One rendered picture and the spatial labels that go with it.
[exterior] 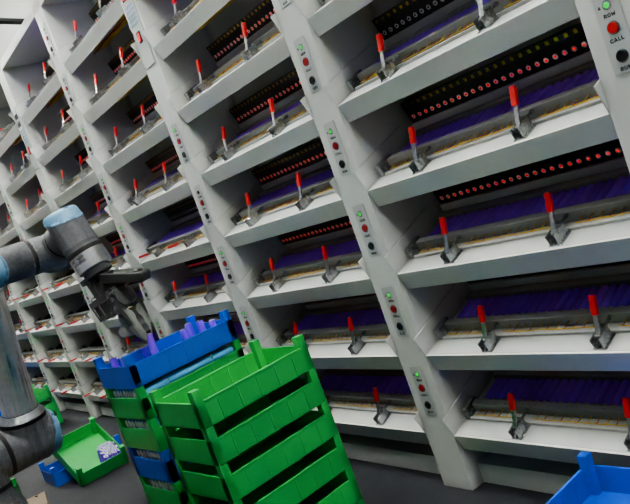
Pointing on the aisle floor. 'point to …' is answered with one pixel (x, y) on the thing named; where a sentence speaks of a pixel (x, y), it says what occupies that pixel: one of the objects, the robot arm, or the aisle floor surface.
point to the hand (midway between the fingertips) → (148, 333)
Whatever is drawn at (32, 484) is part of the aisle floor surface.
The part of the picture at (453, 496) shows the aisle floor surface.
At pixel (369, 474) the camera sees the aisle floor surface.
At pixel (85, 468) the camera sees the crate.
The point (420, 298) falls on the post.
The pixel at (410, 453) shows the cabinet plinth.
